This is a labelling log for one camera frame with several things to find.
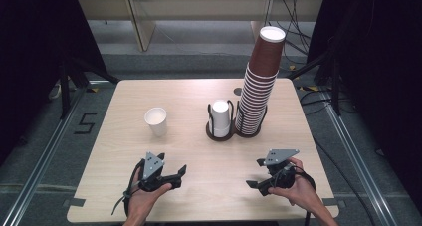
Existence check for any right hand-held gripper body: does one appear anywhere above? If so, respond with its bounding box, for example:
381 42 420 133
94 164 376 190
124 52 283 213
264 148 301 190

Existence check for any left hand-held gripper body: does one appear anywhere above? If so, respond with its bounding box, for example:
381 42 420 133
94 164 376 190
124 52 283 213
136 151 174 192

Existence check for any white paper cup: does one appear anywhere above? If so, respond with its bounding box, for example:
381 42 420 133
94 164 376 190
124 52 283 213
143 107 168 137

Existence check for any black wire cup holder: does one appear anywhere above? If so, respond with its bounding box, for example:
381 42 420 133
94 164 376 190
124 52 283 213
205 99 269 142

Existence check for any stack of white cups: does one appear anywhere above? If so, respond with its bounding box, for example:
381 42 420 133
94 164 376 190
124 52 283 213
210 100 232 138

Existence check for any stack of brown cups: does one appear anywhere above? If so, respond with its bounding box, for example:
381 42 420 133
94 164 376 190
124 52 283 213
234 25 287 136

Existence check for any person's right hand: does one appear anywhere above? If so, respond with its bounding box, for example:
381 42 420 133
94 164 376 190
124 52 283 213
268 157 320 209

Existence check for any person's left hand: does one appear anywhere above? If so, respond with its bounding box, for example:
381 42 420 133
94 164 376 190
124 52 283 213
126 182 173 221

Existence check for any black tape strip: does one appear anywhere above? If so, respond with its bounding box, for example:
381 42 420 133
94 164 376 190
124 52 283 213
322 197 346 208

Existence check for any black metal stand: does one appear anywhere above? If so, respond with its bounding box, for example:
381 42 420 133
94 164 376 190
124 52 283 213
288 50 342 116
59 55 121 120

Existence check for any black curtain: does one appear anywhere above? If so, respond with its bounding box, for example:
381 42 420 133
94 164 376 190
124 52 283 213
307 0 422 214
0 0 107 160

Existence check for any beige wooden furniture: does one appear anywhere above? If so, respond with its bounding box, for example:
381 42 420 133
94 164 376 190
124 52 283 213
77 0 325 53

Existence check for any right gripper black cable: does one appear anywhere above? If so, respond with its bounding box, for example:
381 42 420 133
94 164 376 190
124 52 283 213
291 170 317 226

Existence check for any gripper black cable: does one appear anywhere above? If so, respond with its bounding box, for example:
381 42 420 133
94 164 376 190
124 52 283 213
111 159 146 218
291 170 317 226

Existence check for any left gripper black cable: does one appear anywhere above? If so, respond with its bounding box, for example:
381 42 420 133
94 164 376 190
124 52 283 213
111 159 146 218

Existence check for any black floor cable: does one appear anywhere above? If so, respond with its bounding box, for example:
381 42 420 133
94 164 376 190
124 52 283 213
299 88 377 226

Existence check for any aluminium floor rail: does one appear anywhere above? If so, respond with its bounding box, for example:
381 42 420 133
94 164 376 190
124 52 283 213
319 90 399 226
0 81 88 226

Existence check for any white cable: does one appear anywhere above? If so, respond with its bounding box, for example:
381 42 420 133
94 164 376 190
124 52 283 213
49 83 63 101

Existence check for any black cable bundle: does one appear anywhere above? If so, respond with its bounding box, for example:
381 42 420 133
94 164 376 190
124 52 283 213
267 0 313 66

